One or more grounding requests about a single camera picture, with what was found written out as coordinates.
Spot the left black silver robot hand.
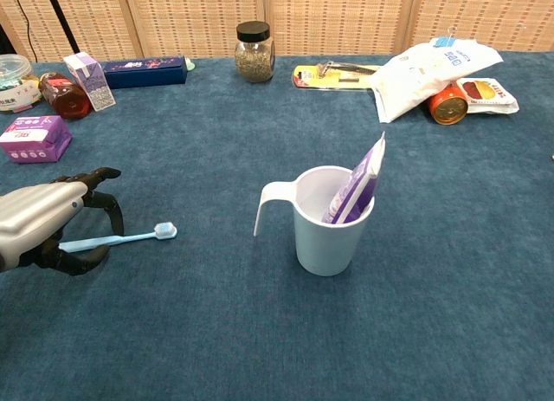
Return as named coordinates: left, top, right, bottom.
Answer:
left=0, top=166, right=126, bottom=278

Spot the light blue toothbrush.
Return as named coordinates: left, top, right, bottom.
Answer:
left=57, top=221, right=179, bottom=254

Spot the purple white toothpaste tube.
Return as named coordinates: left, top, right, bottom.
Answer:
left=320, top=131, right=387, bottom=226

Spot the purple cardboard box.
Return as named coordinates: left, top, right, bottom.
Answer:
left=0, top=114, right=74, bottom=165

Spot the red liquid bottle yellow cap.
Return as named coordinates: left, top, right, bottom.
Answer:
left=37, top=71, right=93, bottom=121

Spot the clear plastic tub with lid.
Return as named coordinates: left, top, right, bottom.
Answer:
left=0, top=53, right=43, bottom=113

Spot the purple white small carton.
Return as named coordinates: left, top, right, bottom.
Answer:
left=62, top=52, right=118, bottom=113

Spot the long dark blue box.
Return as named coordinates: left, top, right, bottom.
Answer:
left=102, top=55, right=189, bottom=90

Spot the black tripod stand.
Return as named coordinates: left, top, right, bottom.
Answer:
left=42, top=0, right=82, bottom=55

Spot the glass jar with black lid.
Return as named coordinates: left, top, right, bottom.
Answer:
left=234, top=21, right=277, bottom=84

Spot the razor in yellow blister pack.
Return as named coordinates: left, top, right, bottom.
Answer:
left=292, top=61, right=383, bottom=91

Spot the bamboo folding screen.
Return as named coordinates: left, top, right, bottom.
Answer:
left=0, top=0, right=554, bottom=65

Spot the large white pouch bag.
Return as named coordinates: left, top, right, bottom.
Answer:
left=370, top=37, right=506, bottom=125

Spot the orange metal can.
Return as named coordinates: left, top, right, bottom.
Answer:
left=425, top=83, right=470, bottom=126

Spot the blue binder clip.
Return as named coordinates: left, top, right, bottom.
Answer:
left=429, top=25, right=461, bottom=49

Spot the white snack packet red print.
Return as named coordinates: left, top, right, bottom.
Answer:
left=455, top=77, right=521, bottom=116

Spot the thin black hanging cable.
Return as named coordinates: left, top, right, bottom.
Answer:
left=14, top=0, right=41, bottom=62

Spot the white plastic cup with handle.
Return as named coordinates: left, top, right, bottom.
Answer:
left=253, top=165, right=377, bottom=278

